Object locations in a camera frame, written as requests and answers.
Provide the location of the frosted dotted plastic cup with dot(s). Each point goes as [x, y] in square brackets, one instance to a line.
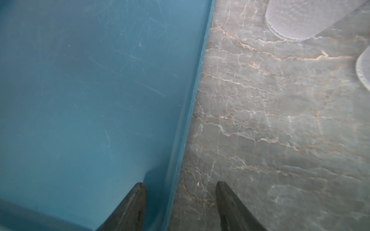
[302, 20]

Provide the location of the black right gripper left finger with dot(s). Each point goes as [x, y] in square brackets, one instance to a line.
[130, 213]

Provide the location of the teal plastic tray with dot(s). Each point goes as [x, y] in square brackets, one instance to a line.
[96, 97]

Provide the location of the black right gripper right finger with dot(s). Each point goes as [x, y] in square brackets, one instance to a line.
[234, 215]

